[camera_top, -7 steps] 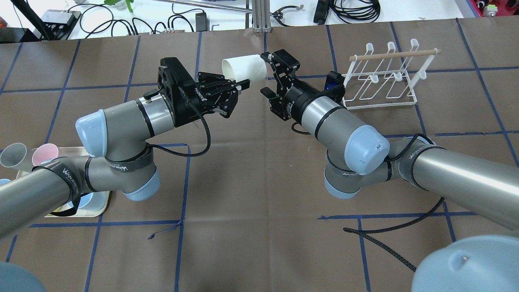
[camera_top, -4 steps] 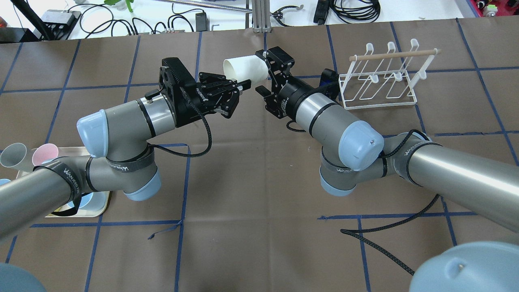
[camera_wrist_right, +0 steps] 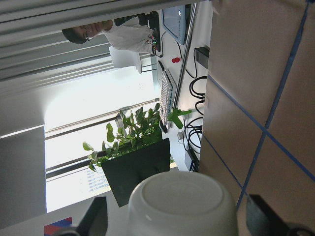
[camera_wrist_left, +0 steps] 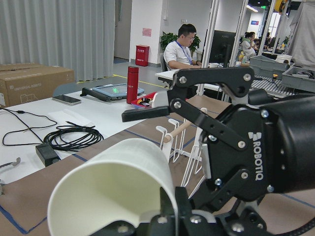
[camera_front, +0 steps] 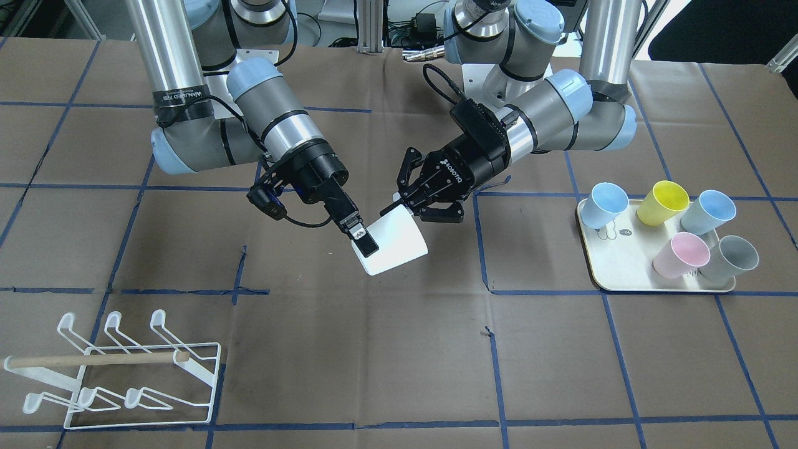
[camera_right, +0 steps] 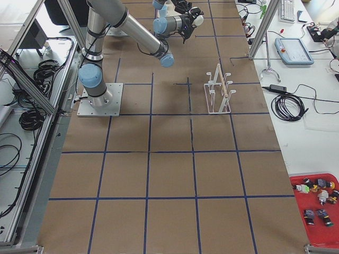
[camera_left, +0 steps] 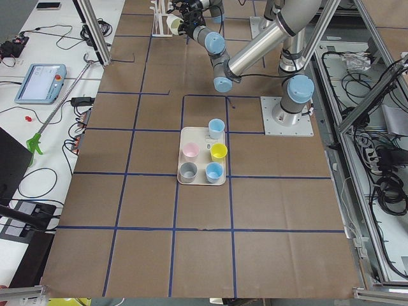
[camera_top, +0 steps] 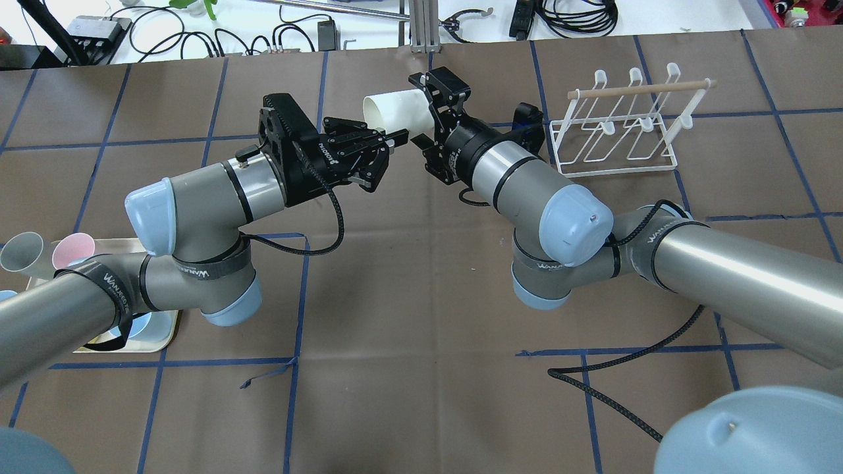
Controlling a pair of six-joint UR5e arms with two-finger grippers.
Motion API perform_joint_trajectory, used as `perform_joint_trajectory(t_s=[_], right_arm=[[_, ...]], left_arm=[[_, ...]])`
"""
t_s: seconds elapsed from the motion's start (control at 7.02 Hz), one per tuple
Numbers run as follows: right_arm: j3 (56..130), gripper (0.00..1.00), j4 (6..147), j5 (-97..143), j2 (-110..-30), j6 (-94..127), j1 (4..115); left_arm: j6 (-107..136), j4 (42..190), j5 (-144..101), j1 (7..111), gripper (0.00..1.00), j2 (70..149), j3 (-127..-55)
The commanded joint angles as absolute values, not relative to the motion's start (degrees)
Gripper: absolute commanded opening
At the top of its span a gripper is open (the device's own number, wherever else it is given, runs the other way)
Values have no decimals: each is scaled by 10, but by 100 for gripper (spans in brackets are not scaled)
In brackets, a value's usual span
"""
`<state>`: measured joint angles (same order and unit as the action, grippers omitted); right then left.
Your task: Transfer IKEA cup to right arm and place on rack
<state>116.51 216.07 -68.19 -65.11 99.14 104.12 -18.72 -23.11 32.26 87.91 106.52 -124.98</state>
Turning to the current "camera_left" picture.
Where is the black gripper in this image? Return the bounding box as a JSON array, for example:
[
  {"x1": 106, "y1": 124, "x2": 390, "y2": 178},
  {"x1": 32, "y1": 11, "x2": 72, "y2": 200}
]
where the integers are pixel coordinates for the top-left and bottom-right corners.
[{"x1": 166, "y1": 2, "x2": 205, "y2": 36}]

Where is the white plastic cup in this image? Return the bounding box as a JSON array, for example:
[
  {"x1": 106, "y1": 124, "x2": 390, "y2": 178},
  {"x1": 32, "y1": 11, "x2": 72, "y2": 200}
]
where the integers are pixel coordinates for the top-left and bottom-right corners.
[{"x1": 166, "y1": 14, "x2": 184, "y2": 36}]

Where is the light blue cup back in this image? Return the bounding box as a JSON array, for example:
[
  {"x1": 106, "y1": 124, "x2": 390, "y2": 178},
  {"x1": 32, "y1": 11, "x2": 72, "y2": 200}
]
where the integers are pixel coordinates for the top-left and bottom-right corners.
[{"x1": 208, "y1": 118, "x2": 225, "y2": 140}]

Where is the light blue cup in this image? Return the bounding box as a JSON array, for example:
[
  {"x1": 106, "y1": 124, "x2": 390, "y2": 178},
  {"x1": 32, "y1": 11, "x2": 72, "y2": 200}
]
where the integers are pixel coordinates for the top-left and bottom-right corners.
[
  {"x1": 208, "y1": 118, "x2": 225, "y2": 140},
  {"x1": 205, "y1": 162, "x2": 224, "y2": 184}
]

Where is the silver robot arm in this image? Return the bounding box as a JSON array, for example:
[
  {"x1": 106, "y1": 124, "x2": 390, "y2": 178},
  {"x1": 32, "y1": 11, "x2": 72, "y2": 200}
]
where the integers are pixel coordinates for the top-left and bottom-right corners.
[
  {"x1": 168, "y1": 0, "x2": 225, "y2": 24},
  {"x1": 166, "y1": 1, "x2": 339, "y2": 93}
]

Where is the pink plastic cup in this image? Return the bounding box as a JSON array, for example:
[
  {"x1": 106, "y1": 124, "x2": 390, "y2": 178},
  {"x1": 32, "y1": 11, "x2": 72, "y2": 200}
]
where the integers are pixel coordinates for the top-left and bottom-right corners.
[{"x1": 182, "y1": 142, "x2": 200, "y2": 162}]

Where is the yellow plastic cup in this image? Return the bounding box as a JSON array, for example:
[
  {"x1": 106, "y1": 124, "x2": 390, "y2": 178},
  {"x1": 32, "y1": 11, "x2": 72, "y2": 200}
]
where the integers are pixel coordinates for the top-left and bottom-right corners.
[{"x1": 210, "y1": 143, "x2": 228, "y2": 163}]

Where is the grey plastic cup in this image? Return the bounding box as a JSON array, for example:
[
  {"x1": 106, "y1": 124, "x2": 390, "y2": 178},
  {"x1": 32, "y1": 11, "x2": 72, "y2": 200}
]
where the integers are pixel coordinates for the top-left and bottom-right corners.
[{"x1": 179, "y1": 162, "x2": 198, "y2": 184}]

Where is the light blue cup front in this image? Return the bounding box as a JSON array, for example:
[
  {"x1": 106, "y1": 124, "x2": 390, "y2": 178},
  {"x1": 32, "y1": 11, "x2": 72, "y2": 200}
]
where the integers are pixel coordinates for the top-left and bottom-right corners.
[{"x1": 205, "y1": 162, "x2": 224, "y2": 184}]

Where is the black power adapter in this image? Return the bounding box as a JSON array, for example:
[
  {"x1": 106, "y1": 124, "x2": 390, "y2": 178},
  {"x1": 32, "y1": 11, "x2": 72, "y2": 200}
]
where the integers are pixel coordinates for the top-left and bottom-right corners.
[{"x1": 71, "y1": 97, "x2": 95, "y2": 107}]

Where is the black smartphone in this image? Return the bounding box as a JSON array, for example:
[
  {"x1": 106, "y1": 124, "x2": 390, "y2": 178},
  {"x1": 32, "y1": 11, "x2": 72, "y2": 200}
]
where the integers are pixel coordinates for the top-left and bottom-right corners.
[{"x1": 36, "y1": 1, "x2": 61, "y2": 10}]

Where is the cream serving tray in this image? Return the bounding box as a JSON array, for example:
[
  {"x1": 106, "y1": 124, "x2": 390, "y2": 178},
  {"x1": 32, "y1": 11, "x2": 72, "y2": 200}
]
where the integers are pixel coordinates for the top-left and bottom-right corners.
[{"x1": 177, "y1": 127, "x2": 227, "y2": 186}]

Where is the blue teach pendant tablet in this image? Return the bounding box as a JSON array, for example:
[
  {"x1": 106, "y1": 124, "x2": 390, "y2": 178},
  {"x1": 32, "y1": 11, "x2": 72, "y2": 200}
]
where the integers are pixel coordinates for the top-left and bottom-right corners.
[{"x1": 15, "y1": 64, "x2": 67, "y2": 105}]

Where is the white wire cup rack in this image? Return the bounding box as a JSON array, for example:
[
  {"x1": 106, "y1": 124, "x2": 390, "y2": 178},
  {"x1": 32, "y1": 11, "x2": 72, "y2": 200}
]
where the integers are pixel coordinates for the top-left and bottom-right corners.
[{"x1": 149, "y1": 0, "x2": 173, "y2": 38}]

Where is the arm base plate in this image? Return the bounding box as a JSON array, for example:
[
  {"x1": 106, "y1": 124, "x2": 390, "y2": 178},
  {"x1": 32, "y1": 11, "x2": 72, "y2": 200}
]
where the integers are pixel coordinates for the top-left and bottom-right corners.
[
  {"x1": 260, "y1": 96, "x2": 314, "y2": 137},
  {"x1": 250, "y1": 17, "x2": 289, "y2": 44}
]

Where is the green handled reach grabber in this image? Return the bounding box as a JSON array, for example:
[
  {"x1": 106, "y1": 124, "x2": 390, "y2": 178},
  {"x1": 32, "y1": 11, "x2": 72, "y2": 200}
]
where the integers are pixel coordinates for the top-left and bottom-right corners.
[{"x1": 26, "y1": 53, "x2": 96, "y2": 165}]

